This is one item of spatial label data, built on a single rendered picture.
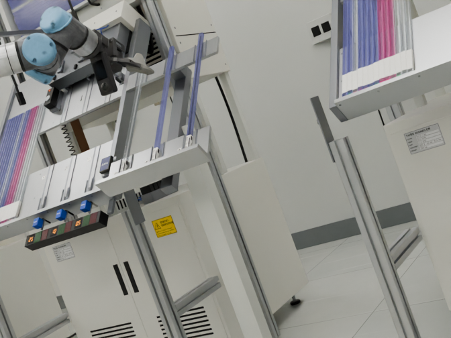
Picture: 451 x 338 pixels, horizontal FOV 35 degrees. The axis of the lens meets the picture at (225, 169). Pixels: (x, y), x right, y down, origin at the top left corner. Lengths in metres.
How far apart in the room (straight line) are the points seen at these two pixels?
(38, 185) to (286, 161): 1.89
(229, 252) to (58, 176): 0.65
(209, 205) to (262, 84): 1.99
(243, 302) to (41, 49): 0.94
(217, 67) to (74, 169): 0.81
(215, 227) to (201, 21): 1.06
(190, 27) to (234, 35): 1.27
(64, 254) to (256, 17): 1.85
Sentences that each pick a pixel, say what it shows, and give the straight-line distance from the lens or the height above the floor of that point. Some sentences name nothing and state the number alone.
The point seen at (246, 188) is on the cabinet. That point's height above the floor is 0.53.
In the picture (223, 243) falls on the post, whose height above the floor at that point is 0.45.
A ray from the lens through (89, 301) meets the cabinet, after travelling 2.78.
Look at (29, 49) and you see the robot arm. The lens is 1.75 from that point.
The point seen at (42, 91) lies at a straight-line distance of 2.80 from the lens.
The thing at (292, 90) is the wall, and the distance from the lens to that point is 3.93.
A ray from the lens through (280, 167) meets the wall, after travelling 4.04.
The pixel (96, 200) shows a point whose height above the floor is 0.70.
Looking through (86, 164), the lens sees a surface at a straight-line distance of 2.31.
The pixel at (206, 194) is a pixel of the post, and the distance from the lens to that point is 2.08.
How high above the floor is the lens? 0.73
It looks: 2 degrees down
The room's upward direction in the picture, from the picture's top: 20 degrees counter-clockwise
